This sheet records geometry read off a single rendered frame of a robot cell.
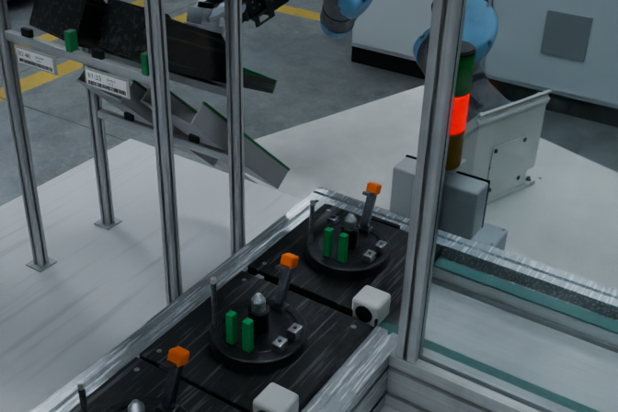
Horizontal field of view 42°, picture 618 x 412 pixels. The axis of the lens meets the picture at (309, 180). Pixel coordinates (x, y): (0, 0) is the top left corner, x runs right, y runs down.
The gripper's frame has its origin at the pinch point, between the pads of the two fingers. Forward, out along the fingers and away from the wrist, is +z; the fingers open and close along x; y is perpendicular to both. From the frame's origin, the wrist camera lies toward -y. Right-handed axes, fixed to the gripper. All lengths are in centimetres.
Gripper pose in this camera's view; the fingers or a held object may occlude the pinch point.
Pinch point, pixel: (202, 11)
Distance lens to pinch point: 154.6
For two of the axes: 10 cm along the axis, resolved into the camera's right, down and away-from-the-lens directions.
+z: -6.6, 5.6, -5.1
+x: -7.3, -2.8, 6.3
